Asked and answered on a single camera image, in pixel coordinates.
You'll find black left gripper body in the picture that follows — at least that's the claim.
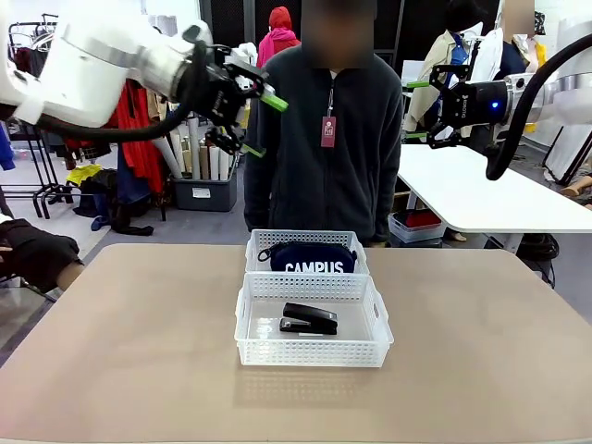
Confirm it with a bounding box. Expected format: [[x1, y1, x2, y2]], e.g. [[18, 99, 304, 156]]
[[193, 63, 252, 130]]

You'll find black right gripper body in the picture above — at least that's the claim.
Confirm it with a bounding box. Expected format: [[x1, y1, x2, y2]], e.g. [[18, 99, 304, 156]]
[[443, 80, 509, 130]]

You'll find navy CAMPUS pencil case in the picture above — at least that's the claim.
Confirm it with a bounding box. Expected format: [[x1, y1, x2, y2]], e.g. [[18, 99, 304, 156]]
[[257, 240, 360, 275]]

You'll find black stapler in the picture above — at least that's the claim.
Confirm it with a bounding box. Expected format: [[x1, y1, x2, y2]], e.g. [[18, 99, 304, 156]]
[[278, 302, 339, 336]]

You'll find mannequin with beige coat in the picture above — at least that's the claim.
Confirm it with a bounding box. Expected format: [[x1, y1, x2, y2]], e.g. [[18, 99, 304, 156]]
[[404, 0, 485, 135]]

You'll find person in red hood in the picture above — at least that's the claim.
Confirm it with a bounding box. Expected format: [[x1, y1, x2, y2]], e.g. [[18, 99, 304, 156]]
[[256, 6, 302, 69]]

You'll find person in white navy top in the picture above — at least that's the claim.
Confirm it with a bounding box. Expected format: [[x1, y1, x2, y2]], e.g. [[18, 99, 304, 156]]
[[475, 0, 540, 82]]

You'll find grey storage bin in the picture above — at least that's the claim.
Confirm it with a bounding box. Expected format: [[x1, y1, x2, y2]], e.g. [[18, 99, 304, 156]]
[[173, 175, 240, 213]]

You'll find slanted white paper roll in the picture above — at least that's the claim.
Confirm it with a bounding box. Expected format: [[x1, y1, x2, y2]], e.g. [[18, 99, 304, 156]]
[[154, 138, 185, 180]]

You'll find white work table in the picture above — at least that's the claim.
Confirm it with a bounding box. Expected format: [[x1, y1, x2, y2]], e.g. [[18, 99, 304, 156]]
[[397, 143, 592, 235]]

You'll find red hanging dress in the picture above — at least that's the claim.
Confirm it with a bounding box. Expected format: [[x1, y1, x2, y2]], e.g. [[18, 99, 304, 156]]
[[115, 78, 167, 195]]

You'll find white crate with red cloth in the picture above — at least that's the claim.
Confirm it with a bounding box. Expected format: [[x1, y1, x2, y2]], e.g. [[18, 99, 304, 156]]
[[387, 210, 449, 246]]

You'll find white photo reflector panel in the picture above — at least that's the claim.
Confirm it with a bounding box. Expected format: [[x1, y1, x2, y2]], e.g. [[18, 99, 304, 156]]
[[543, 123, 592, 186]]

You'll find person in dark fleece jacket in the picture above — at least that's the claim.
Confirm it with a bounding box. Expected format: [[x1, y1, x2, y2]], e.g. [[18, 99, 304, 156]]
[[243, 0, 404, 247]]

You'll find white perforated plastic basket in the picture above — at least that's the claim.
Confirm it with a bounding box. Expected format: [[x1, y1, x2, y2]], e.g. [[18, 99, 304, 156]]
[[234, 271, 396, 369], [244, 228, 371, 278]]

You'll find black clothes pile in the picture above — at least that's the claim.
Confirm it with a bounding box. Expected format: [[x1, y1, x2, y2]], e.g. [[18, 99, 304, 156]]
[[72, 168, 156, 237]]

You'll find skin-coloured mannequin part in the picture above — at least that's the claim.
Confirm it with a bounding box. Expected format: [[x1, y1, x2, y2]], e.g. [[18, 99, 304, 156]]
[[560, 175, 592, 204]]

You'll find yellow cloth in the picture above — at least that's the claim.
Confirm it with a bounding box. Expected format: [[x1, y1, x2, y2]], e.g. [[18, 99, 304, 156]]
[[66, 165, 102, 186]]

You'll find blue cloth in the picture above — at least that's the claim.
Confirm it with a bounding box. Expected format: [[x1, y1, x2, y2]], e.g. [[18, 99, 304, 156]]
[[0, 118, 16, 173]]

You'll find seated person in black clothes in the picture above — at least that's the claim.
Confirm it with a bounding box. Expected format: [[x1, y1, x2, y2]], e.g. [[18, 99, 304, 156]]
[[0, 219, 85, 295]]

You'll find red tag on lanyard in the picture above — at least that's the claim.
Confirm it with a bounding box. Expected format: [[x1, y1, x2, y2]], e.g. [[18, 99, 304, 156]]
[[321, 80, 338, 149]]

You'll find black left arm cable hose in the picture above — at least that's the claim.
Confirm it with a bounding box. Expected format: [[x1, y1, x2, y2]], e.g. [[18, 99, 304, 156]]
[[34, 39, 212, 143]]

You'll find black cable bundle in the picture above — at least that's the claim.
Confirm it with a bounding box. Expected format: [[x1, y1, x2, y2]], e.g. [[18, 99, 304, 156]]
[[516, 233, 559, 289]]

